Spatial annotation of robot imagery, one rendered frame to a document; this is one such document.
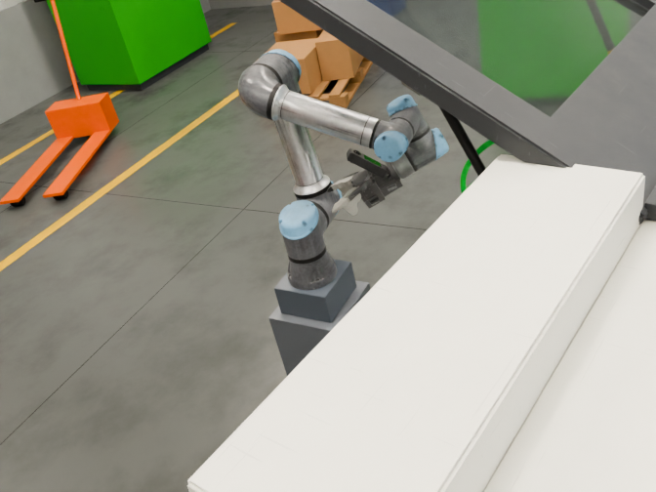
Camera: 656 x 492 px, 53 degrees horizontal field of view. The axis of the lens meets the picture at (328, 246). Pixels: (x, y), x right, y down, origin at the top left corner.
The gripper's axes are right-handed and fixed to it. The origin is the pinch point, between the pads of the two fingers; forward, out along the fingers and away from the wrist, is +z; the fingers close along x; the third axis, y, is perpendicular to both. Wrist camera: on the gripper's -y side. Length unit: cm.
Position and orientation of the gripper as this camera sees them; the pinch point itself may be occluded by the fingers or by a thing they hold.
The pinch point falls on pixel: (327, 199)
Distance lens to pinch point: 180.0
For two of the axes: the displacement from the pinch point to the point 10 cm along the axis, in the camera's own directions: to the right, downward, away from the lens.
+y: 5.2, 7.4, 4.2
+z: -8.5, 5.0, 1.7
